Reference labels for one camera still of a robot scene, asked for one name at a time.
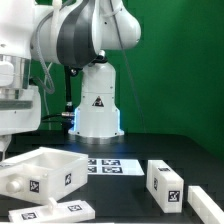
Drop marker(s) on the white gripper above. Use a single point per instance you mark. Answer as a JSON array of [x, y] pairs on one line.
[[19, 115]]

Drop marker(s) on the white cabinet box body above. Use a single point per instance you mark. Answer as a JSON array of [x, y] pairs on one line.
[[43, 173]]

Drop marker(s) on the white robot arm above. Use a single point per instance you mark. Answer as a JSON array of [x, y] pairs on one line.
[[75, 34]]

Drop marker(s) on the white cabinet block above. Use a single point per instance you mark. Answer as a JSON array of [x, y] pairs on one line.
[[165, 185]]

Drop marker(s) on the white door panel front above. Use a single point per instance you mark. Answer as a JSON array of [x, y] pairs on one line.
[[54, 212]]

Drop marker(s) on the white marker sheet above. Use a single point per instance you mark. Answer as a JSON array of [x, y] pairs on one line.
[[127, 167]]

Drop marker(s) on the white bar piece right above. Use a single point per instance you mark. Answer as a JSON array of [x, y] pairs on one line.
[[207, 210]]

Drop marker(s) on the black camera on stand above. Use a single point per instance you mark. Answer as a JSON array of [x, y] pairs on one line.
[[68, 86]]

